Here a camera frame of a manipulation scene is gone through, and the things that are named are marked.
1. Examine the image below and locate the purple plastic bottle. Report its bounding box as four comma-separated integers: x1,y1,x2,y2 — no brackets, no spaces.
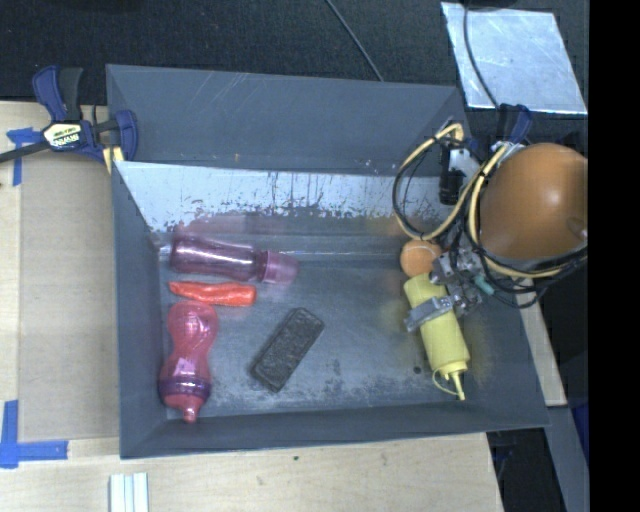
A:
168,234,301,286

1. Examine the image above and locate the black cylinder on white bracket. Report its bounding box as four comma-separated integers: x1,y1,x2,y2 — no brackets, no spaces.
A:
438,146,482,207

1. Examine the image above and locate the pale wood board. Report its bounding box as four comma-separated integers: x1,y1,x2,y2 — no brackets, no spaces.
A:
17,148,122,444

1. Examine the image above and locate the dark green flat block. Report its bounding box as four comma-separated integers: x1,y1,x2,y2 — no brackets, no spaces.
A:
249,306,327,393

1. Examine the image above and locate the yellow squeeze bottle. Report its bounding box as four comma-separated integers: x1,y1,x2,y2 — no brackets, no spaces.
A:
403,272,472,402

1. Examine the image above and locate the orange ball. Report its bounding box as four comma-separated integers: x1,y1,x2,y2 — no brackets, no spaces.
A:
399,239,444,279

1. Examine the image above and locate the pink baby bottle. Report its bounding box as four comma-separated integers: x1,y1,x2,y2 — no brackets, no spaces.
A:
158,300,220,425

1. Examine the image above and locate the grey metal bin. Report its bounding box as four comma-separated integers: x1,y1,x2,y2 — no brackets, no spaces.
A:
104,63,552,459

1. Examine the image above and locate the orange-red toy carrot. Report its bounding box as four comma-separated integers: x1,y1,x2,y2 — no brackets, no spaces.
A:
168,280,258,308

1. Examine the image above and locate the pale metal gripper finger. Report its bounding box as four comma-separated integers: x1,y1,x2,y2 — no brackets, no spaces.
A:
403,293,457,333
429,253,454,287

